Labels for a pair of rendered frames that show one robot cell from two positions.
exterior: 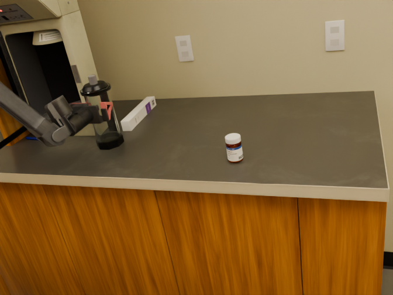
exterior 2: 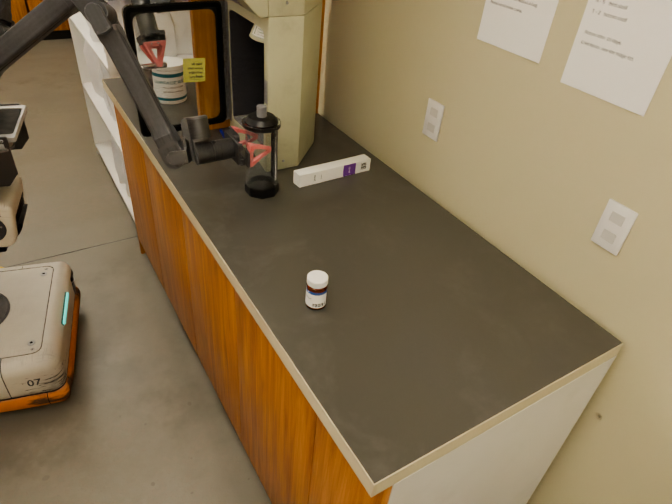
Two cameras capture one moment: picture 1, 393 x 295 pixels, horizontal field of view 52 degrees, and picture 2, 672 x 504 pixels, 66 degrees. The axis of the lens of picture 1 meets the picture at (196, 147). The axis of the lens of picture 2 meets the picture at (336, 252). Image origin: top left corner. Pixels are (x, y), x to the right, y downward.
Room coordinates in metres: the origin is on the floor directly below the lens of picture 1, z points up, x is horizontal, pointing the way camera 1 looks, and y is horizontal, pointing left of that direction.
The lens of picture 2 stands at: (0.37, -0.61, 1.76)
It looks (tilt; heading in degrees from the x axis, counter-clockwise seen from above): 37 degrees down; 32
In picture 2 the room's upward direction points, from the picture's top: 6 degrees clockwise
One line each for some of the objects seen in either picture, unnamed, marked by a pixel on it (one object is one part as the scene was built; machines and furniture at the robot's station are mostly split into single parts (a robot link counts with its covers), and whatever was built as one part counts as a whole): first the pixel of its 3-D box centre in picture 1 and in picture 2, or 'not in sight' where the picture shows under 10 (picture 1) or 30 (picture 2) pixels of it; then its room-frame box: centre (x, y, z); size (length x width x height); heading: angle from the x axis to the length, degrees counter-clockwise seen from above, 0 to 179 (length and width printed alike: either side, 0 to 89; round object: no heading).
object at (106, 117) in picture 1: (102, 109); (253, 149); (1.35, 0.30, 1.10); 0.09 x 0.07 x 0.07; 157
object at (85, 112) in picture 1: (83, 117); (225, 149); (1.30, 0.36, 1.10); 0.10 x 0.07 x 0.07; 67
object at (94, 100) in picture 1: (102, 115); (261, 155); (1.40, 0.32, 1.06); 0.11 x 0.11 x 0.21
